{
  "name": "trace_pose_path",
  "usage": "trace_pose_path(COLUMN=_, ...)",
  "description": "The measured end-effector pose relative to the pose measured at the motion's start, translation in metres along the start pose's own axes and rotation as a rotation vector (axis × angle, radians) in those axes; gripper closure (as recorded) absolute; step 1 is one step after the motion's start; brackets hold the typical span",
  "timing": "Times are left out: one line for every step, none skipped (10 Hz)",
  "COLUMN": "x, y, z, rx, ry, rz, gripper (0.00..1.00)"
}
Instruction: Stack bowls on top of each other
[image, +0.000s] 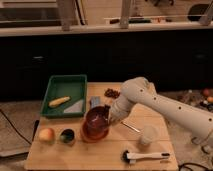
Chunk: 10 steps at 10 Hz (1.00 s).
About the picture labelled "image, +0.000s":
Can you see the white handled dish brush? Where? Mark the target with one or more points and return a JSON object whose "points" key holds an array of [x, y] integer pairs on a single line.
{"points": [[130, 157]]}

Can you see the dark red bowl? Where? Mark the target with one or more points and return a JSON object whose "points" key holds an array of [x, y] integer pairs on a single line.
{"points": [[97, 120]]}

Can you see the metal spoon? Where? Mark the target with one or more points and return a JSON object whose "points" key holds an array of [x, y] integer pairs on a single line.
{"points": [[131, 127]]}

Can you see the wooden board table top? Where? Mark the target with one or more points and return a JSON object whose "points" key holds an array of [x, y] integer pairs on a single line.
{"points": [[105, 155]]}

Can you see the clear plastic cup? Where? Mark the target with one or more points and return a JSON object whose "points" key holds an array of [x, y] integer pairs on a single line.
{"points": [[148, 135]]}

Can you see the grey triangular cloth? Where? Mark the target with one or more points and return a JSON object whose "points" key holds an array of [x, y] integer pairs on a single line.
{"points": [[75, 108]]}

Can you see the green plastic tray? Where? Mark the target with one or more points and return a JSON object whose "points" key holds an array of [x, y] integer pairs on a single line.
{"points": [[74, 86]]}

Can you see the yellow corn cob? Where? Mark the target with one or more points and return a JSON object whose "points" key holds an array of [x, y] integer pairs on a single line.
{"points": [[58, 101]]}

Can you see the peach apple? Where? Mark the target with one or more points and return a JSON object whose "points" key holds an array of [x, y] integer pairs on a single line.
{"points": [[46, 135]]}

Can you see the blue sponge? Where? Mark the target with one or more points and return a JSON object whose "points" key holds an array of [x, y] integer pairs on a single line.
{"points": [[94, 101]]}

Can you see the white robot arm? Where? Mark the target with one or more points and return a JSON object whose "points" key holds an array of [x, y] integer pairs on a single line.
{"points": [[136, 91]]}

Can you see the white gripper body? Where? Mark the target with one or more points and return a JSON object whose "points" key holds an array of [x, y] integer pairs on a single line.
{"points": [[119, 110]]}

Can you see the brown grape bunch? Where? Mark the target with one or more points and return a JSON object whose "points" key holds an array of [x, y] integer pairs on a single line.
{"points": [[111, 93]]}

